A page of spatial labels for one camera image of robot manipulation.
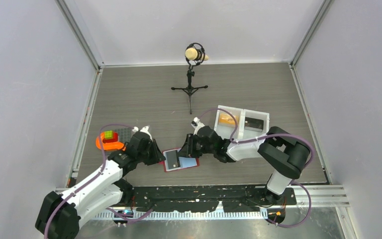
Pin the white two-compartment tray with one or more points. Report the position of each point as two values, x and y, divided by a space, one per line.
238 132

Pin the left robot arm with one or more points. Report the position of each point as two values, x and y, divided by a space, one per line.
62 215

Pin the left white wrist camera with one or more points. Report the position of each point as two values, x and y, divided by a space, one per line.
144 129

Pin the black credit card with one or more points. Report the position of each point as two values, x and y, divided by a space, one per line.
254 124
172 160

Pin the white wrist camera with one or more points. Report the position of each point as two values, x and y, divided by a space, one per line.
144 129
197 124

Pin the red toy block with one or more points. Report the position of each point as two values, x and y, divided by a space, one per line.
116 138

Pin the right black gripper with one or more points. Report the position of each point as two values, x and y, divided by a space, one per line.
188 149

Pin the grey studded baseplate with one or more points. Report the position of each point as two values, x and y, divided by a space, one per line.
123 134

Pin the beige microphone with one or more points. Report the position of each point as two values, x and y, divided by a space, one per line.
194 54

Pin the green toy block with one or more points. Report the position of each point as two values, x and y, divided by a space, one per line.
108 135

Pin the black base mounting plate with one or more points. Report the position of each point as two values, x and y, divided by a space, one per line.
200 199

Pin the orange curved plastic piece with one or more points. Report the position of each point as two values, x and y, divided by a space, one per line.
99 142

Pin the orange credit card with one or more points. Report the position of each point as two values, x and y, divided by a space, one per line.
228 120

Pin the red card holder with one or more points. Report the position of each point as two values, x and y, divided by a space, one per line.
184 162

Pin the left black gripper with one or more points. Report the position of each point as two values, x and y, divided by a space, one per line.
157 156

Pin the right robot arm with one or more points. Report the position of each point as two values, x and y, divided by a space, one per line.
288 154

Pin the black microphone tripod stand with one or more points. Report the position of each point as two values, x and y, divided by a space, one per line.
189 89

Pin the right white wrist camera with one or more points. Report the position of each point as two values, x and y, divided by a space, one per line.
197 124

